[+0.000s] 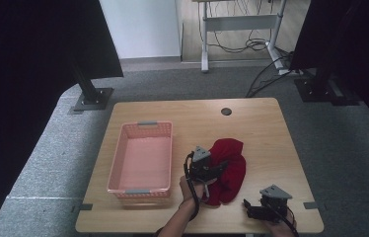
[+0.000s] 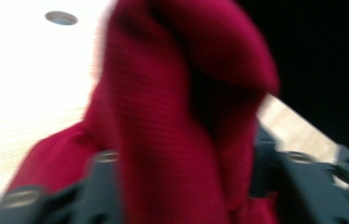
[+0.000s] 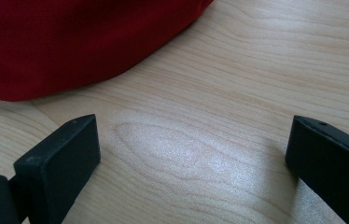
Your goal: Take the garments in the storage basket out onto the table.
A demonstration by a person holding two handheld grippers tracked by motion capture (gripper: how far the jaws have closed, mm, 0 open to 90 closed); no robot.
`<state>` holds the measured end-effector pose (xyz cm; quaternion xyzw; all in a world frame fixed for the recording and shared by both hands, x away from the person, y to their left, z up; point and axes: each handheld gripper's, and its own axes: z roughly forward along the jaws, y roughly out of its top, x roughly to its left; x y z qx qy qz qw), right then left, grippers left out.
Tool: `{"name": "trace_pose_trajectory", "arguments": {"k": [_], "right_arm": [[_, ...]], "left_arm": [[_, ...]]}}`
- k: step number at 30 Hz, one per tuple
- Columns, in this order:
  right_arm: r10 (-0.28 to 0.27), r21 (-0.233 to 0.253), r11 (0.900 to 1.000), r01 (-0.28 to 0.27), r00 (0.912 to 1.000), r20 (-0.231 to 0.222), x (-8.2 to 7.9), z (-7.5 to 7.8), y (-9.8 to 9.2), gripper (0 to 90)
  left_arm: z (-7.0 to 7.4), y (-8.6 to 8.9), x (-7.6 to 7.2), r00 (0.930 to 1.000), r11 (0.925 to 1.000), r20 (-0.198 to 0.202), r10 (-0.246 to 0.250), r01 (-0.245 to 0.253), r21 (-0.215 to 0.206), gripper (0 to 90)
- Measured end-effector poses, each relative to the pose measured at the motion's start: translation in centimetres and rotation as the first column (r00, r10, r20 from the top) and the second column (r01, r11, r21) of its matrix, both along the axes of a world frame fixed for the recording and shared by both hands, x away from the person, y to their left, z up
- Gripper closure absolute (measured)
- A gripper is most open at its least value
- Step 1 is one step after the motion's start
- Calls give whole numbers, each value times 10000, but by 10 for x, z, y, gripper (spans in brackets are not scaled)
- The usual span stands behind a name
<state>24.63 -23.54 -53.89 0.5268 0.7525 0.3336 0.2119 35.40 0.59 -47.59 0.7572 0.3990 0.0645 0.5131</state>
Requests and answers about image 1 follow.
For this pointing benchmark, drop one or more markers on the black metal stand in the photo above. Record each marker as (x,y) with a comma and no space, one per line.
(320,85)
(90,94)

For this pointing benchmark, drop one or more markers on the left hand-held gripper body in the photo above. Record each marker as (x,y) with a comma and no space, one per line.
(200,163)

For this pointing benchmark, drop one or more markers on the grey table edge bracket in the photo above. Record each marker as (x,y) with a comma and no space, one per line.
(310,205)
(86,207)

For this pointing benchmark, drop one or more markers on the black curtain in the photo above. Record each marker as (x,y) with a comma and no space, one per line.
(24,82)
(353,49)

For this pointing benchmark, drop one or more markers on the white desk frame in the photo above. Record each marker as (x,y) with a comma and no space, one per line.
(238,23)

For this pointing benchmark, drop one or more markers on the red cloth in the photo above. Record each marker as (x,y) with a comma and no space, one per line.
(232,174)

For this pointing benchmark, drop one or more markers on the person's left hand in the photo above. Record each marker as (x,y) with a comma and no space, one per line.
(192,189)

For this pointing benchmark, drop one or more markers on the pink plastic basket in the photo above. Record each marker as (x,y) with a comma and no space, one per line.
(143,161)

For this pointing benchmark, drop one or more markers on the person's right hand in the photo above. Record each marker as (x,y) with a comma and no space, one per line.
(279,229)

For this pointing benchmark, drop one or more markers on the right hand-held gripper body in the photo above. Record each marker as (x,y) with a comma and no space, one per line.
(275,201)

